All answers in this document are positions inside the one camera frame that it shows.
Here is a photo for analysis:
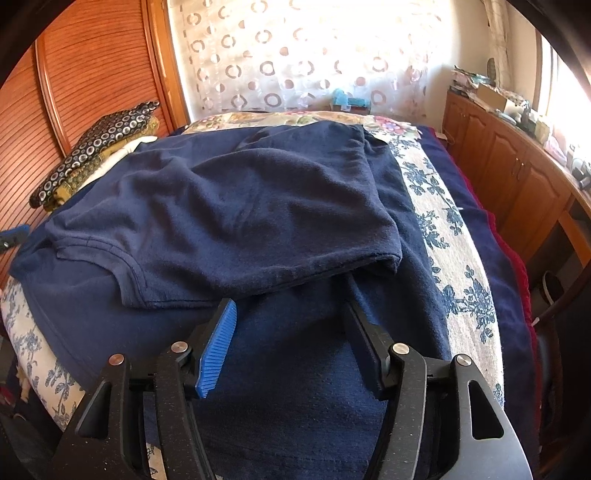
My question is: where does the circle pattern folded cloth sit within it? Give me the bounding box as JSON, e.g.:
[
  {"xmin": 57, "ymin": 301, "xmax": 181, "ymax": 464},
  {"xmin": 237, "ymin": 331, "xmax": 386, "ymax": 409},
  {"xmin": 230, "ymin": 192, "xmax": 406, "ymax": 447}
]
[{"xmin": 29, "ymin": 100, "xmax": 161, "ymax": 210}]

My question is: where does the navy blue t-shirt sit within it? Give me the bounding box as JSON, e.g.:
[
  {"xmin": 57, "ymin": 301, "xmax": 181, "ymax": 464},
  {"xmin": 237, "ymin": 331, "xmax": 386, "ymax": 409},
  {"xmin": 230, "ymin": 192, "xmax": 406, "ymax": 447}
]
[{"xmin": 8, "ymin": 120, "xmax": 453, "ymax": 480}]

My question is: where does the teal object by window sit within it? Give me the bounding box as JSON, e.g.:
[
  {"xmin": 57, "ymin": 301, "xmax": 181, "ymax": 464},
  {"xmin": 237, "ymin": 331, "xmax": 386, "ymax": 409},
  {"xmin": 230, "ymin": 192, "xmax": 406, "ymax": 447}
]
[{"xmin": 331, "ymin": 89, "xmax": 372, "ymax": 114}]

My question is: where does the white circle pattern curtain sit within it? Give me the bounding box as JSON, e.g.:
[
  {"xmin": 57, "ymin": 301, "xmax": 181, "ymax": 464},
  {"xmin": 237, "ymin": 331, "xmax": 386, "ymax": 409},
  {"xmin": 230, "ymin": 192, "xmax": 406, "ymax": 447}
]
[{"xmin": 168, "ymin": 1, "xmax": 453, "ymax": 121}]

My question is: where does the wooden sideboard cabinet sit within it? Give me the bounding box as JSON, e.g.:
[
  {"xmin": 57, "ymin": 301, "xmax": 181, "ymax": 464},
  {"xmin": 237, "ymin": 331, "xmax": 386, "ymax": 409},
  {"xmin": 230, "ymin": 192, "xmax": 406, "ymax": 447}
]
[{"xmin": 442, "ymin": 91, "xmax": 590, "ymax": 266}]

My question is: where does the yellow folded cloth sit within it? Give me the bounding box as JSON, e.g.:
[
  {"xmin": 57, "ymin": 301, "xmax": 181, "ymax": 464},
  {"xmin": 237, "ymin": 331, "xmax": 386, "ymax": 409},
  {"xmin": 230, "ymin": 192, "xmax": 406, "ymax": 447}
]
[{"xmin": 50, "ymin": 115, "xmax": 160, "ymax": 213}]

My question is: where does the navy blue blanket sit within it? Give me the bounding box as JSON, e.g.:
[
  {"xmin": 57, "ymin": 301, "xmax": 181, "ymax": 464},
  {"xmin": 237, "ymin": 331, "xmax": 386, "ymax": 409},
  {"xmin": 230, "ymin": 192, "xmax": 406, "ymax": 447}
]
[{"xmin": 419, "ymin": 126, "xmax": 540, "ymax": 472}]

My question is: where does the floral bedspread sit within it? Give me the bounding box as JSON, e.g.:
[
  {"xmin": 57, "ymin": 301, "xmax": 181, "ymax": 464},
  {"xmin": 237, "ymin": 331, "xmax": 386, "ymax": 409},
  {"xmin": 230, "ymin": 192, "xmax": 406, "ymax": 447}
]
[{"xmin": 0, "ymin": 110, "xmax": 507, "ymax": 480}]

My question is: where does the white folded cloth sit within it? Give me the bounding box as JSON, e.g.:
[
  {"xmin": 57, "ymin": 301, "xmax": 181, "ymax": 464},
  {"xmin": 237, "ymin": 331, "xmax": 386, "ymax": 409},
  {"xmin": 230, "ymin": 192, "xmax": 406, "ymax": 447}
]
[{"xmin": 81, "ymin": 136, "xmax": 153, "ymax": 188}]

